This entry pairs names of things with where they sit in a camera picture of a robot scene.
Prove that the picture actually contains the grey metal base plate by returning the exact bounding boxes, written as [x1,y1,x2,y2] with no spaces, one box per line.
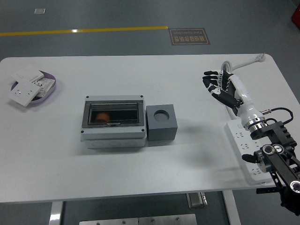
[79,213,197,225]

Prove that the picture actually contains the purple tray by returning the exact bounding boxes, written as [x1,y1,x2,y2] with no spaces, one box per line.
[11,70,58,108]

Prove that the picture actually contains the red object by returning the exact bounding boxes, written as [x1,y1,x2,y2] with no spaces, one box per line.
[290,4,300,26]

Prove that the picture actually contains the grey box with clear flap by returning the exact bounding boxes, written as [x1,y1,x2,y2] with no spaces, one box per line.
[80,95,148,149]

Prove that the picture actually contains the grey cube with round hole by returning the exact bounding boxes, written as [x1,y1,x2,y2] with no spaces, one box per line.
[145,104,178,142]

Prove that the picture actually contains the white table leg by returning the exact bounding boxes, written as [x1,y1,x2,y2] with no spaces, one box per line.
[48,201,64,225]
[222,190,242,225]

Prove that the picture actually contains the grey metal bracket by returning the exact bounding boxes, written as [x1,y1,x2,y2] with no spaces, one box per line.
[186,192,208,209]

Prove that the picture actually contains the white socket plate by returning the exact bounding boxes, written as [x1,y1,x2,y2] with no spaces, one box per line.
[7,78,42,107]

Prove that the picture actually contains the white switch plate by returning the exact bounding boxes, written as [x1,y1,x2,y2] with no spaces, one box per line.
[11,64,45,83]

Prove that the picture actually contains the black table control box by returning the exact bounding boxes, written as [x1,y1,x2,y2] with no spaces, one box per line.
[256,187,285,195]

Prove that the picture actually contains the white power strip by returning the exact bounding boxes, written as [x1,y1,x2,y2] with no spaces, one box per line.
[225,119,276,186]

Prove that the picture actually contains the white printed socket panel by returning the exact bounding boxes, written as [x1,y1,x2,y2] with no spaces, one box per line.
[31,77,56,98]

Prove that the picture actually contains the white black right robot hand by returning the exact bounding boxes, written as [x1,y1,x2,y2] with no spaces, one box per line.
[202,69,264,129]

